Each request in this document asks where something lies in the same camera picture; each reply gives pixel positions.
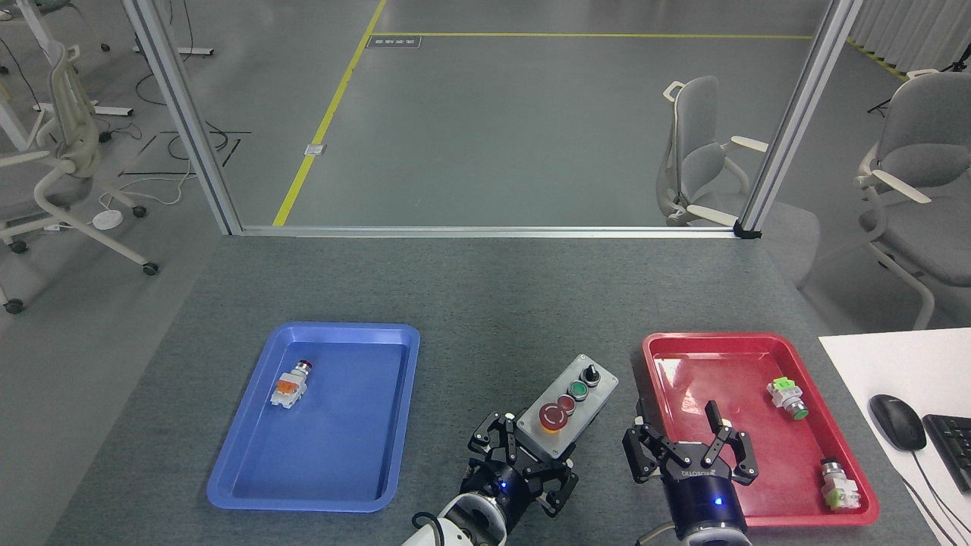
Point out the red plastic tray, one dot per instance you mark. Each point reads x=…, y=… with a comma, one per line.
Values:
x=743, y=364

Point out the black corner bracket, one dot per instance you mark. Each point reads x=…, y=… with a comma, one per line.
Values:
x=747, y=230

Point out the green push button switch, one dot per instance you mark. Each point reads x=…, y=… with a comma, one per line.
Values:
x=786, y=398

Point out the grey office chair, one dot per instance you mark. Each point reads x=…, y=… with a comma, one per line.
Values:
x=702, y=167
x=922, y=152

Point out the blue plastic tray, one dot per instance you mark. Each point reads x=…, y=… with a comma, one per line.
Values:
x=341, y=425

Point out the silver push button green block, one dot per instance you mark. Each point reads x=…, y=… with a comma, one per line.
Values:
x=838, y=485

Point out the white desk leg base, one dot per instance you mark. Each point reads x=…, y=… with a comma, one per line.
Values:
x=76, y=91

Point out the silver floor outlet plate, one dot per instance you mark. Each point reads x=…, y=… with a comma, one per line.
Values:
x=315, y=149

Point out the silver aluminium post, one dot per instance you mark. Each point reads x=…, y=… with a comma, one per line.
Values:
x=182, y=114
x=800, y=114

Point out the round white floor socket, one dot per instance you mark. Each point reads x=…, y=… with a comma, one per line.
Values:
x=108, y=219

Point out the white mesh office chair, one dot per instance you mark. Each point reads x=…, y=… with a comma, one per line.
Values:
x=72, y=152

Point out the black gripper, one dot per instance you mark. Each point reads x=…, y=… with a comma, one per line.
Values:
x=504, y=493
x=704, y=500

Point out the grey control box with buttons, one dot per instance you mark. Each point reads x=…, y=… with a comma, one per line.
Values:
x=569, y=402

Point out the black computer mouse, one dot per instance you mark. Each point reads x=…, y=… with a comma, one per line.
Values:
x=897, y=422

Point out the silver aluminium crossbar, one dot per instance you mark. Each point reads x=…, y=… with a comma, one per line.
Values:
x=485, y=231

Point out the white desk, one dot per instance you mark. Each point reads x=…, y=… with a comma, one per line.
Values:
x=895, y=364

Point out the red push button orange block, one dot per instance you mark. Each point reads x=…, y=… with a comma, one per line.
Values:
x=290, y=387

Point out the black keyboard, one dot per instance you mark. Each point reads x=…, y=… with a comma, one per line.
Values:
x=952, y=451

